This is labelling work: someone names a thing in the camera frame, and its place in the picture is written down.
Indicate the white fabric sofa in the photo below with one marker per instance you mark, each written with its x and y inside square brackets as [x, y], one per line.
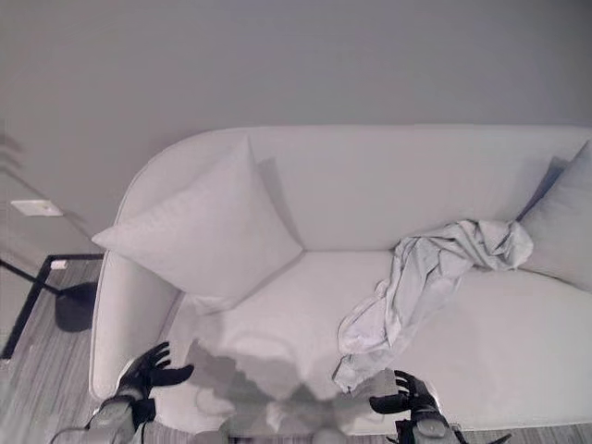
[333, 277]

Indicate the large white square cushion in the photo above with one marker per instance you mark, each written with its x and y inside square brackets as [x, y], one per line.
[203, 240]

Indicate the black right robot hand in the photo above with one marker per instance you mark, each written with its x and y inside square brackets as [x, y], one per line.
[407, 398]

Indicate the black floor lamp base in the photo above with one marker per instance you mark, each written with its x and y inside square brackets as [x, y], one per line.
[74, 307]

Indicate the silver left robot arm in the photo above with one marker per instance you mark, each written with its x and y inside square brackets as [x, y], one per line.
[111, 418]

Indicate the light grey crumpled garment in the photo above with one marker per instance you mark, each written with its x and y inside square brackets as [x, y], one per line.
[416, 282]

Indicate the white wall outlet plate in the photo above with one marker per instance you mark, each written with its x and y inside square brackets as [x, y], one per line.
[36, 207]

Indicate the small white label tag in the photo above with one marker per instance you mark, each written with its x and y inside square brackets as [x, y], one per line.
[59, 264]

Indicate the silver robot torso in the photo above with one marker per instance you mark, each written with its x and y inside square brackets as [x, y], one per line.
[273, 398]

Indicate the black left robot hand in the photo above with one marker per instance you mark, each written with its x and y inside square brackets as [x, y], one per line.
[150, 371]

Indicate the pale grey cushion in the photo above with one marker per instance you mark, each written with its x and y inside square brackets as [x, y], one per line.
[562, 231]

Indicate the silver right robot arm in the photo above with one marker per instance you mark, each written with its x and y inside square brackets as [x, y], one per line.
[427, 427]

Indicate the black thin lamp pole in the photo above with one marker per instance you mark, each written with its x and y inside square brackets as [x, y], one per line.
[28, 277]

